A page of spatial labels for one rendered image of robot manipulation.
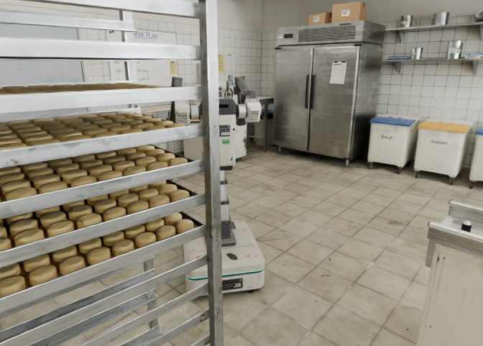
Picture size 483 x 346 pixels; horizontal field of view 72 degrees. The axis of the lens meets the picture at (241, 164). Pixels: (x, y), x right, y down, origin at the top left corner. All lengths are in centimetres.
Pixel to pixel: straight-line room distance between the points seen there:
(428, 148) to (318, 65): 189
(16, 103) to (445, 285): 145
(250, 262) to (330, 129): 327
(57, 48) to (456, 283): 143
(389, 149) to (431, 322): 373
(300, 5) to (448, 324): 569
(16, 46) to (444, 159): 477
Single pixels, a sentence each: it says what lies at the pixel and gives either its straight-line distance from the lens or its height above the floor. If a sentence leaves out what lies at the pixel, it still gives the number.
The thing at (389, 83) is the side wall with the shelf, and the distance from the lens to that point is 575.
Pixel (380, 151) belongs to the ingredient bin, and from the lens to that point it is 519.
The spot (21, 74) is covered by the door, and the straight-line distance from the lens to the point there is 455.
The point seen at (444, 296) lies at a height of 64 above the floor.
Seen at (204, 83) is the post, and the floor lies 143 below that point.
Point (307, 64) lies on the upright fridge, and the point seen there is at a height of 150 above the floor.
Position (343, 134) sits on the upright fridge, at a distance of 508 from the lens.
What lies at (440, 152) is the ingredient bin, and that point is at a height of 41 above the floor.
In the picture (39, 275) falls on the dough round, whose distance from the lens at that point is 83.
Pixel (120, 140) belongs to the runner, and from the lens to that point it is 73.
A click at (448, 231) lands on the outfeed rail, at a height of 89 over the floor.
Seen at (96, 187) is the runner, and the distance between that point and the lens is 74.
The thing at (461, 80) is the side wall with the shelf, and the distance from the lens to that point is 552.
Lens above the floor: 147
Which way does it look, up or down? 16 degrees down
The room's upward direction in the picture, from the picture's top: straight up
